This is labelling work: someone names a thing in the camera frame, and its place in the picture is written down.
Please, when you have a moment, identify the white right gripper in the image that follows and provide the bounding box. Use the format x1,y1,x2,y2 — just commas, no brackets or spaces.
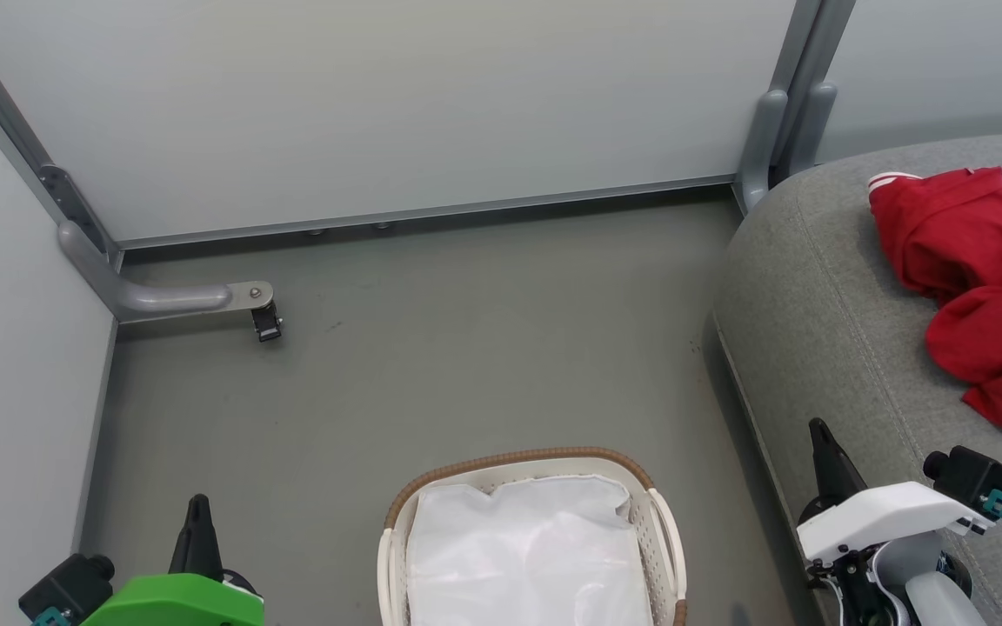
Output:
797,417,989,626

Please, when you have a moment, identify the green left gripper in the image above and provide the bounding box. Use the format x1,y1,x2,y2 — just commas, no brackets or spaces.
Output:
83,494,265,626

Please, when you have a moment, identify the red garment with white trim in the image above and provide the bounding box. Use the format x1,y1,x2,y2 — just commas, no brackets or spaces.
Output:
868,167,1002,440

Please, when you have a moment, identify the grey fabric sofa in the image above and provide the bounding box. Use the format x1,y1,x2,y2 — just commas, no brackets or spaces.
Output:
710,129,1002,626

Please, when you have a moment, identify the white laundry basket brown rim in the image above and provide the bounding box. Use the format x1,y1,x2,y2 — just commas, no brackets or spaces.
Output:
377,447,689,626

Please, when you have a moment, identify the black caster wheel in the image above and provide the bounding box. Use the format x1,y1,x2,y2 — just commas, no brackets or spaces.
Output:
251,304,284,343

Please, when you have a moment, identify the grey curved partition foot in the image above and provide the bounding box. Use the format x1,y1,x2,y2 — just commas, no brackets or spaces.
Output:
57,220,276,324

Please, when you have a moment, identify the white basket liner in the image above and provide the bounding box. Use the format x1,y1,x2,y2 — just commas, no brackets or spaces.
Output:
405,474,654,626

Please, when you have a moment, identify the black partition hinge plate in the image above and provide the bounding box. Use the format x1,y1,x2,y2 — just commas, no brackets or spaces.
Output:
38,163,115,262

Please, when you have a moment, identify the aluminium partition rail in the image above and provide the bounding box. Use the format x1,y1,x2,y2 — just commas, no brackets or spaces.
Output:
117,174,737,251

